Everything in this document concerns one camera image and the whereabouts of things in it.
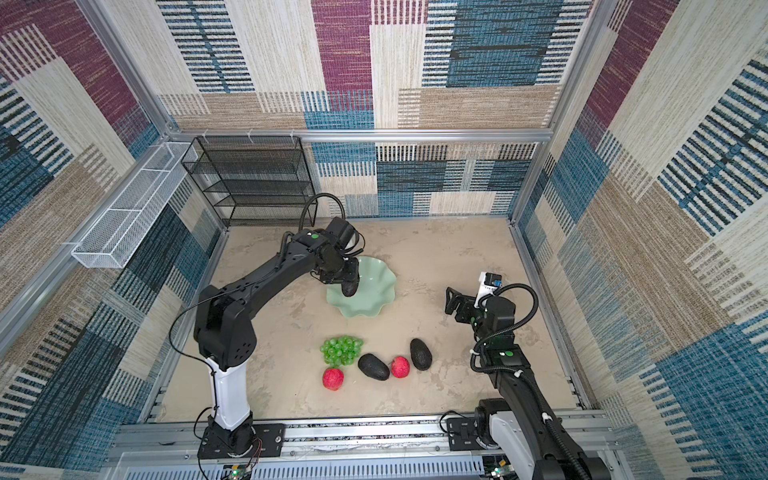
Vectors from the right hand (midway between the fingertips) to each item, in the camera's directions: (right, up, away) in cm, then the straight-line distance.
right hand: (461, 295), depth 84 cm
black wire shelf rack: (-69, +38, +27) cm, 83 cm away
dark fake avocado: (-31, +2, +3) cm, 32 cm away
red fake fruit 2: (-17, -19, -3) cm, 25 cm away
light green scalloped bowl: (-24, -1, +17) cm, 29 cm away
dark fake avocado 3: (-12, -15, -3) cm, 20 cm away
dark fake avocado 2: (-24, -19, -3) cm, 31 cm away
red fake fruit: (-34, -20, -6) cm, 40 cm away
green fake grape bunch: (-33, -14, -2) cm, 36 cm away
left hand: (-30, +5, +5) cm, 31 cm away
